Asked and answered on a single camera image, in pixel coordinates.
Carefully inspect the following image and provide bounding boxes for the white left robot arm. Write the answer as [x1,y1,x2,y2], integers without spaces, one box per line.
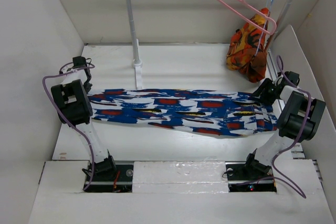
[50,56,117,180]

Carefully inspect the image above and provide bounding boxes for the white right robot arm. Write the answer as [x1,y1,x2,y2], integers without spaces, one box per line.
[243,71,326,179]

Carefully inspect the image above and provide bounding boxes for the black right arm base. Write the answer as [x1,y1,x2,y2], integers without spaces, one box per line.
[222,162,277,193]

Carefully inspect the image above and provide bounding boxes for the light blue wire hanger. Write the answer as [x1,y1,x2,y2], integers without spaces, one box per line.
[254,0,275,57]

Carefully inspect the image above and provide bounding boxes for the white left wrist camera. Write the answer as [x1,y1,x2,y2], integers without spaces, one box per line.
[59,66,72,74]

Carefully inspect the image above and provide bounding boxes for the orange camouflage garment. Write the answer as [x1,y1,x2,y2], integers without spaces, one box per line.
[226,23,267,83]

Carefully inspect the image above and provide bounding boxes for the blue white red patterned trousers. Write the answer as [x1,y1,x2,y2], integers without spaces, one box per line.
[88,89,277,137]

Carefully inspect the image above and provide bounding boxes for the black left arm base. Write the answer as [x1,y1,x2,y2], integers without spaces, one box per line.
[82,162,134,193]

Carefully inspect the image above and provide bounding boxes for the pink plastic hanger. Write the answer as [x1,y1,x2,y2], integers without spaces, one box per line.
[210,0,278,35]

